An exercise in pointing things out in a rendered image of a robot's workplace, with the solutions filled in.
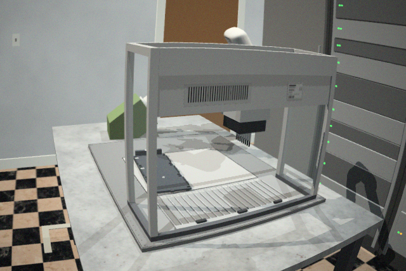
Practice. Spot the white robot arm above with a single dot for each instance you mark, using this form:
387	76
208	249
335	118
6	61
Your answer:
237	36

